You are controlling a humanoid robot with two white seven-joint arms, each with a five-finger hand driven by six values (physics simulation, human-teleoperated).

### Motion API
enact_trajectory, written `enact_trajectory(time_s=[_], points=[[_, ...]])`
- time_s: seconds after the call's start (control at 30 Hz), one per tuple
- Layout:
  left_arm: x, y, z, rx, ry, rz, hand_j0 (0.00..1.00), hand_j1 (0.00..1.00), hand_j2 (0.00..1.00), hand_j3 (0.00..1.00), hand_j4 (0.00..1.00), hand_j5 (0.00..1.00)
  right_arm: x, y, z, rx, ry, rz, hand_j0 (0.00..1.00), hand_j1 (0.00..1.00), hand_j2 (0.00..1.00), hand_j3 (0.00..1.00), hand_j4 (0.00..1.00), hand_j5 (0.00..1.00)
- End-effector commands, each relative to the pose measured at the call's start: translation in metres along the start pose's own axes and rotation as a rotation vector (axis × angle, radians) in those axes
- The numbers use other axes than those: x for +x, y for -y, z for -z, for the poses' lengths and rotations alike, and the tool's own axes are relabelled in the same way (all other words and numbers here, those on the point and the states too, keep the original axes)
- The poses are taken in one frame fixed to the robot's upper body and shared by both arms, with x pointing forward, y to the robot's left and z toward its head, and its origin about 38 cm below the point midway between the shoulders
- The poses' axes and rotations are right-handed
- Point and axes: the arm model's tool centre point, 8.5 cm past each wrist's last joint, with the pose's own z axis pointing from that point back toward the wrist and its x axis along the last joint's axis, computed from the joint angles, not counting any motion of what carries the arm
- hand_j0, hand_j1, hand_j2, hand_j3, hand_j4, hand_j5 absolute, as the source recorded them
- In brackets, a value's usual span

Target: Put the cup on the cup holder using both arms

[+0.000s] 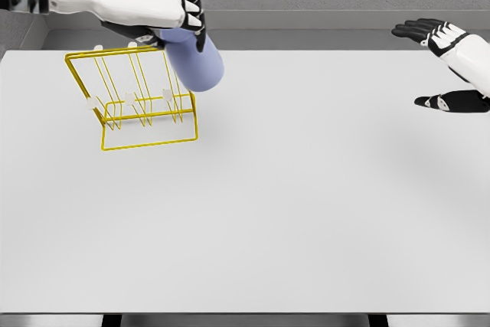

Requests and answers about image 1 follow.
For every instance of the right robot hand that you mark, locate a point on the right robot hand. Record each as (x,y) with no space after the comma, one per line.
(455,51)

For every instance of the lavender blue cup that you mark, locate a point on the lavender blue cup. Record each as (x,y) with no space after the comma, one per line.
(195,61)

